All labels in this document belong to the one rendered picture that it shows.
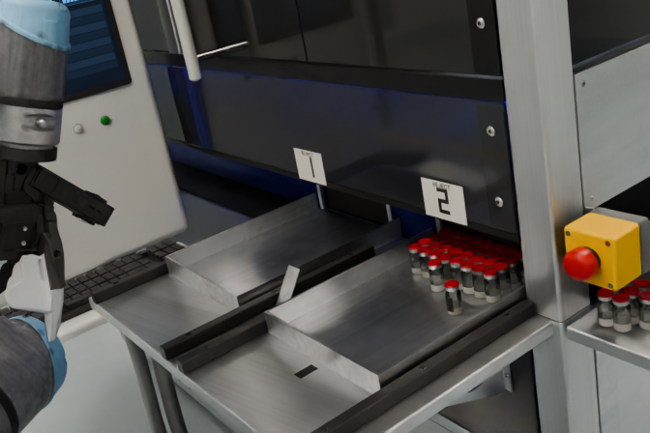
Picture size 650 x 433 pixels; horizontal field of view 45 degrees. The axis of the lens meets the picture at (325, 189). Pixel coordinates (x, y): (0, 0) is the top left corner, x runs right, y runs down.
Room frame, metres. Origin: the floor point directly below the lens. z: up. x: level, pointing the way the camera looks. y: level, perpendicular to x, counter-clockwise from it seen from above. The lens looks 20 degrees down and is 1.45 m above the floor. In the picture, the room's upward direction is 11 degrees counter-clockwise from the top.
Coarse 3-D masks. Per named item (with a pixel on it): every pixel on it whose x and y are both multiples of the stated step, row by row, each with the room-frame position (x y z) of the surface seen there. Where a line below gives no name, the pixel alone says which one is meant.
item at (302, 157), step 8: (296, 152) 1.38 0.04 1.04; (304, 152) 1.35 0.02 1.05; (312, 152) 1.33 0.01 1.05; (296, 160) 1.38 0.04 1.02; (304, 160) 1.36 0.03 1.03; (312, 160) 1.33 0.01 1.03; (320, 160) 1.31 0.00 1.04; (304, 168) 1.36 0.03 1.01; (320, 168) 1.32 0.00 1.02; (304, 176) 1.37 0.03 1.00; (320, 176) 1.32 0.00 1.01; (320, 184) 1.33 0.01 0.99
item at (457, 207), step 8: (424, 184) 1.09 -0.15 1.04; (432, 184) 1.08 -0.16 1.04; (440, 184) 1.06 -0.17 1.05; (448, 184) 1.05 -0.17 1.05; (424, 192) 1.10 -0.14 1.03; (432, 192) 1.08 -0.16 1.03; (440, 192) 1.06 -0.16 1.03; (448, 192) 1.05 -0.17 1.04; (456, 192) 1.04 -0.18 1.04; (432, 200) 1.08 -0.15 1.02; (456, 200) 1.04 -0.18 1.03; (432, 208) 1.08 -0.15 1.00; (448, 208) 1.05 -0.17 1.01; (456, 208) 1.04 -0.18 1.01; (464, 208) 1.03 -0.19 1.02; (440, 216) 1.07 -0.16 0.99; (448, 216) 1.06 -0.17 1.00; (456, 216) 1.04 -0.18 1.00; (464, 216) 1.03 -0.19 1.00; (464, 224) 1.03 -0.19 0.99
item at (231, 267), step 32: (256, 224) 1.42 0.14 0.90; (288, 224) 1.44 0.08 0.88; (320, 224) 1.40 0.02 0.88; (352, 224) 1.37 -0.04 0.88; (384, 224) 1.27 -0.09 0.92; (192, 256) 1.34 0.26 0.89; (224, 256) 1.34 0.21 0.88; (256, 256) 1.31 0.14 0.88; (288, 256) 1.28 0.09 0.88; (320, 256) 1.19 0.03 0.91; (224, 288) 1.13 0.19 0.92; (256, 288) 1.12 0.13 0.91
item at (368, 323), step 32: (384, 256) 1.15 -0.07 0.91; (320, 288) 1.08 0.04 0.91; (352, 288) 1.11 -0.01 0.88; (384, 288) 1.09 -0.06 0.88; (416, 288) 1.07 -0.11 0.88; (288, 320) 1.05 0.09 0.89; (320, 320) 1.03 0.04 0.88; (352, 320) 1.01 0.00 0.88; (384, 320) 1.00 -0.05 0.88; (416, 320) 0.98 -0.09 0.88; (448, 320) 0.96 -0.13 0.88; (480, 320) 0.91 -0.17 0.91; (320, 352) 0.91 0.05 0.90; (352, 352) 0.93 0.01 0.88; (384, 352) 0.91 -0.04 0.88; (416, 352) 0.85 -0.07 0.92; (384, 384) 0.82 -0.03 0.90
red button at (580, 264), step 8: (576, 248) 0.84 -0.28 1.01; (584, 248) 0.84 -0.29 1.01; (568, 256) 0.84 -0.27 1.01; (576, 256) 0.83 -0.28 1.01; (584, 256) 0.83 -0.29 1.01; (592, 256) 0.83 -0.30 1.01; (568, 264) 0.84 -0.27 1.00; (576, 264) 0.83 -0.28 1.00; (584, 264) 0.82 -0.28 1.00; (592, 264) 0.82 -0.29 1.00; (568, 272) 0.84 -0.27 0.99; (576, 272) 0.83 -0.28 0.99; (584, 272) 0.82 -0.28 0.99; (592, 272) 0.82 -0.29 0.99; (584, 280) 0.83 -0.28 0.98
